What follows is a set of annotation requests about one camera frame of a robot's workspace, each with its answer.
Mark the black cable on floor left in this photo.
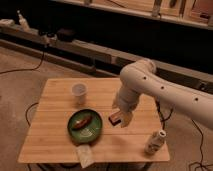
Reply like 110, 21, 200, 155
0, 46, 46, 76

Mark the black cable on floor right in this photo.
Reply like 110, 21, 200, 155
188, 119, 213, 171

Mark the wooden table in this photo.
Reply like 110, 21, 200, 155
18, 78, 170, 163

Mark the green round plate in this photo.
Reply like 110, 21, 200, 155
67, 109, 103, 144

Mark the black cable under table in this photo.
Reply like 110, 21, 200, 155
25, 102, 40, 127

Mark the black cable on floor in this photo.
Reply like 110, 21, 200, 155
0, 46, 46, 76
188, 119, 213, 171

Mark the white patterned bottle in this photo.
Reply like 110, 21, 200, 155
144, 130, 166, 155

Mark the white bottle on ledge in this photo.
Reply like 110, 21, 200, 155
17, 11, 30, 31

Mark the white folded napkin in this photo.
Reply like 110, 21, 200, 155
76, 144, 94, 168

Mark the black device on ledge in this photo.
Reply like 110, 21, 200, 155
57, 29, 75, 42

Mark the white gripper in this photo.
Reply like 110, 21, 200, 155
112, 85, 140, 128

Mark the brown rectangular box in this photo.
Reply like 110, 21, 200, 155
108, 112, 121, 126

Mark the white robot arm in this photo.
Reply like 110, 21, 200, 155
113, 58, 213, 130

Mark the brown sausage on plate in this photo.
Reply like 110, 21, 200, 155
72, 116, 92, 130

